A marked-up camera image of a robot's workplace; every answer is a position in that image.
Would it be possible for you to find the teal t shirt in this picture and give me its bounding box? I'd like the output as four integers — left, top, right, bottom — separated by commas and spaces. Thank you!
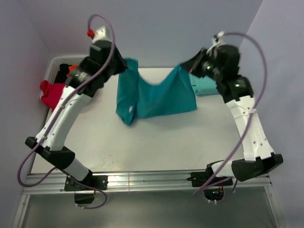
116, 58, 197, 126

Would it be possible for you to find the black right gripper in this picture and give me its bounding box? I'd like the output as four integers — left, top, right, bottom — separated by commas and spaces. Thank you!
180, 47, 224, 82

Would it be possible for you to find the orange t shirt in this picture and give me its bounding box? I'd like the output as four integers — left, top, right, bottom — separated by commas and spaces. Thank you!
66, 65, 79, 77

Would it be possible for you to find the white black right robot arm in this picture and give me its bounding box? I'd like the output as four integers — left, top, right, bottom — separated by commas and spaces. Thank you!
181, 45, 284, 185

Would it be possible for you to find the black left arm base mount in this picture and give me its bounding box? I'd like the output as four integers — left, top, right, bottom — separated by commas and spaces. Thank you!
64, 175, 108, 208

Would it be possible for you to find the white plastic laundry basket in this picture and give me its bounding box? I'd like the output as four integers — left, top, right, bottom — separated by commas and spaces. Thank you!
42, 55, 86, 84

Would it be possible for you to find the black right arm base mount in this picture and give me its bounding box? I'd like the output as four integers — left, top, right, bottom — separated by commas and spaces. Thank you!
187, 171, 233, 204

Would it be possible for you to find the magenta t shirt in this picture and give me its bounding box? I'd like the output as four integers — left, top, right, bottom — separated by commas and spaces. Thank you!
40, 80, 66, 111

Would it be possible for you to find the black t shirt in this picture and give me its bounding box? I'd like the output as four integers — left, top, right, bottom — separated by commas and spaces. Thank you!
54, 64, 71, 84

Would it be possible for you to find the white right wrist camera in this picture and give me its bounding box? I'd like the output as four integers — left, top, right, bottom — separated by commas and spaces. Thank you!
207, 31, 225, 54

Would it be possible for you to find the aluminium table edge rail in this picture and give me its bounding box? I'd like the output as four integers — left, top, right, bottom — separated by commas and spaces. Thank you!
22, 170, 273, 195

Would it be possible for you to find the folded mint t shirt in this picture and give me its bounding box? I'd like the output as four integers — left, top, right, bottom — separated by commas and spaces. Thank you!
189, 74, 218, 96

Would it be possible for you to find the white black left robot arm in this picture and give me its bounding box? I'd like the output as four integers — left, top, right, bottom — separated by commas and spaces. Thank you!
25, 40, 127, 190

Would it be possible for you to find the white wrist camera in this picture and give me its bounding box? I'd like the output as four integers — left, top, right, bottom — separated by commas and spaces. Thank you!
207, 31, 225, 54
87, 26, 111, 43

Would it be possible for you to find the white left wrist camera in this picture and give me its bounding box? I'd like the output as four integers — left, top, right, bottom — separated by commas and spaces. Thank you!
87, 26, 111, 43

